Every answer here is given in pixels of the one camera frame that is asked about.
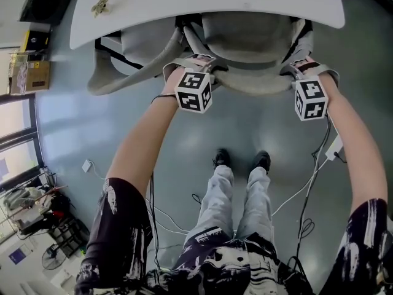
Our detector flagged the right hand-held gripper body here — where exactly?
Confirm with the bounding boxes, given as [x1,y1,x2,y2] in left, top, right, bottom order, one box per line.
[294,75,329,122]

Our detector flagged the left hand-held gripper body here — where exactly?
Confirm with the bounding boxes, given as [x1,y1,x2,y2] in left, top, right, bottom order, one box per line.
[174,70,214,115]

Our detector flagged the grey chair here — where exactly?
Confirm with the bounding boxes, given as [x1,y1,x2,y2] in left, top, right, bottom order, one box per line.
[182,10,316,97]
[86,23,198,97]

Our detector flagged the person's left forearm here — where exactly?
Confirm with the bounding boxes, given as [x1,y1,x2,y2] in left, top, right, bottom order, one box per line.
[105,67,185,204]

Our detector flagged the person's right forearm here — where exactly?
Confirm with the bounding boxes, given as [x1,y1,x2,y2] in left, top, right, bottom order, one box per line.
[317,71,390,216]

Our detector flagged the white oval table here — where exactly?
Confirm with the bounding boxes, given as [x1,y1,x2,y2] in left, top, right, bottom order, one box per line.
[69,0,346,50]

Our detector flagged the person's left hand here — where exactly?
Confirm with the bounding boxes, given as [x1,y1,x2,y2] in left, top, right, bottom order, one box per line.
[184,54,217,73]

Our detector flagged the person's right hand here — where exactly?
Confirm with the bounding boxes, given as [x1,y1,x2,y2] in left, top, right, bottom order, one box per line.
[291,58,322,81]

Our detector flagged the white power block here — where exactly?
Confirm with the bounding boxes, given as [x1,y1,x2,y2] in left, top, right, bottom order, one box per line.
[324,135,344,162]

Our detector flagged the person's left black shoe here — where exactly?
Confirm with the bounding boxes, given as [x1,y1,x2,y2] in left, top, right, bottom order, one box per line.
[211,147,232,169]

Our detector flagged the person's black shoe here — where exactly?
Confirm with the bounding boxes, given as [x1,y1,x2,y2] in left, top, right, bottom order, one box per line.
[211,147,232,169]
[252,150,272,175]

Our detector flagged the person's right black shoe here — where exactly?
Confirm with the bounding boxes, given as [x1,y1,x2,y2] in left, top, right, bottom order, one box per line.
[252,150,272,175]

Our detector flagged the dried flower sprig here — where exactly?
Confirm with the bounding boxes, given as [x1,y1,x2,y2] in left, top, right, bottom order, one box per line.
[90,0,112,19]

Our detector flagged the light grey trousers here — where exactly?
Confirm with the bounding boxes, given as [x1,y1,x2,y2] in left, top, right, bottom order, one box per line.
[183,164,274,246]

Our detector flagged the black square appliance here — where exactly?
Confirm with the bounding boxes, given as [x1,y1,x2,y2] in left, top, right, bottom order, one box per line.
[18,0,74,26]

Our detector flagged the yellow and black box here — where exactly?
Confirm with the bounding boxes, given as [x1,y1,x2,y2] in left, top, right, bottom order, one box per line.
[20,29,52,54]

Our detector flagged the brown cardboard box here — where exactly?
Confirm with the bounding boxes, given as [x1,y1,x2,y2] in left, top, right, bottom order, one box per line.
[8,60,52,95]

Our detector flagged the black and white patterned shirt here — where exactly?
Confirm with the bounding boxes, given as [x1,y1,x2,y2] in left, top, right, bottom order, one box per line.
[74,176,393,295]

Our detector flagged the pile of clutter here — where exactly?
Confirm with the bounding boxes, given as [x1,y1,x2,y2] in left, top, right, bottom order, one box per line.
[0,176,76,237]

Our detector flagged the black floor fan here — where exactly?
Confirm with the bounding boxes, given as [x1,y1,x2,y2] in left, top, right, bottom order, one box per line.
[41,245,68,270]

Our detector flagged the dark window frame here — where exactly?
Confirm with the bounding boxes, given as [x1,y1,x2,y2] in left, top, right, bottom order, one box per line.
[0,93,45,194]

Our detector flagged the black wire rack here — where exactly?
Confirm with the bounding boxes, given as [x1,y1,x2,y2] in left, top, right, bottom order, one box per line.
[48,216,90,259]

